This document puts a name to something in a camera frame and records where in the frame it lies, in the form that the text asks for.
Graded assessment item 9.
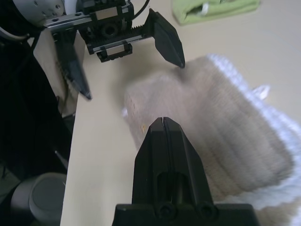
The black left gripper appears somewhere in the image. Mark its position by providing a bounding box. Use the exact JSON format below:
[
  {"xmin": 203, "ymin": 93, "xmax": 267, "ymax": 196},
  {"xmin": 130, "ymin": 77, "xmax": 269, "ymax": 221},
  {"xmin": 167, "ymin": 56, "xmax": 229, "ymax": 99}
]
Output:
[{"xmin": 43, "ymin": 0, "xmax": 186, "ymax": 101}]

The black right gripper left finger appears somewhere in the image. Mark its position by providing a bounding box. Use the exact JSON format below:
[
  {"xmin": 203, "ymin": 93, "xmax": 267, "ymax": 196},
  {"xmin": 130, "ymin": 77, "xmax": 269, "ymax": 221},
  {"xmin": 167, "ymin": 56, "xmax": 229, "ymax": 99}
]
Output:
[{"xmin": 132, "ymin": 117, "xmax": 170, "ymax": 206}]

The beige towel white trim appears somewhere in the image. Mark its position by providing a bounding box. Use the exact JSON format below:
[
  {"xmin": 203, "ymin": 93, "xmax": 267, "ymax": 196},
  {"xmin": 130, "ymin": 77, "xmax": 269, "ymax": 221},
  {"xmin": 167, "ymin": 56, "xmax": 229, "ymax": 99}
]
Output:
[{"xmin": 121, "ymin": 53, "xmax": 301, "ymax": 226}]

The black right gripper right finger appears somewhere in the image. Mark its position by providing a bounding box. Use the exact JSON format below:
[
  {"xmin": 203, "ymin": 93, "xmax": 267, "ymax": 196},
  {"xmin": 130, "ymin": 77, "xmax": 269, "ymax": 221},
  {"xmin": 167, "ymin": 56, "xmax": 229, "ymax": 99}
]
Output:
[{"xmin": 163, "ymin": 116, "xmax": 214, "ymax": 206}]

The green folded towel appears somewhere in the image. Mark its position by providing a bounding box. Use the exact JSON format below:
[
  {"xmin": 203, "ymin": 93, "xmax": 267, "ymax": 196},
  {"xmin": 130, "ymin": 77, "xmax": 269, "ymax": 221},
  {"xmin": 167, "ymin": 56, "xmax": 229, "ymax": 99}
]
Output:
[{"xmin": 171, "ymin": 0, "xmax": 261, "ymax": 26}]

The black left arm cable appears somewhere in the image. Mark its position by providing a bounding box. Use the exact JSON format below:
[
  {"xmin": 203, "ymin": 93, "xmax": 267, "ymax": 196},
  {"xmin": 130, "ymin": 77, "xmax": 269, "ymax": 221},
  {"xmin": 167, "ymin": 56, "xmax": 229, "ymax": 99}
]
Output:
[{"xmin": 131, "ymin": 0, "xmax": 151, "ymax": 19}]

